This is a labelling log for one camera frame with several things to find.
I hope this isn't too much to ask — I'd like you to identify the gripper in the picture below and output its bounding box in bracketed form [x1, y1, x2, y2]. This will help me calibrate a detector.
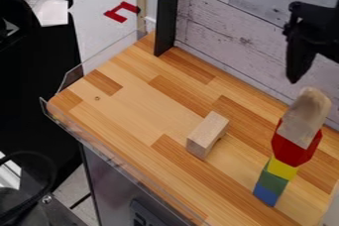
[282, 0, 339, 85]

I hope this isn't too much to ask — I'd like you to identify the red block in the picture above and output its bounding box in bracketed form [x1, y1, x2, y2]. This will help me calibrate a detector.
[270, 118, 325, 169]

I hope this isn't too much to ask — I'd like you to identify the green block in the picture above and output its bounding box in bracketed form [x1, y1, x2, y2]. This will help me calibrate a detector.
[257, 169, 290, 196]

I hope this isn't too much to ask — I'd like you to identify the black post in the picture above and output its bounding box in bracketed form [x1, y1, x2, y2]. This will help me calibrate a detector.
[152, 0, 183, 57]

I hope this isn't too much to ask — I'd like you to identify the blue block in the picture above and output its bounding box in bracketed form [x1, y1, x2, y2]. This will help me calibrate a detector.
[251, 182, 283, 208]

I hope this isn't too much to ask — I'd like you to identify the red bracket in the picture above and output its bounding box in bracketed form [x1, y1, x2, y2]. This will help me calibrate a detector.
[101, 0, 142, 24]

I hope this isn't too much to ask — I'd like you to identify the white arch block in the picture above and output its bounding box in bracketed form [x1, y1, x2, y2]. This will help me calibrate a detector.
[185, 110, 231, 162]

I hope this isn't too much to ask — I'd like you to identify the yellow block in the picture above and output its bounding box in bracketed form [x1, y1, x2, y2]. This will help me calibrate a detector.
[265, 156, 301, 181]

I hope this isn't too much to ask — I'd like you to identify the white rounded block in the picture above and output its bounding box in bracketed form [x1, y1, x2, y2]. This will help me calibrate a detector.
[275, 86, 334, 151]

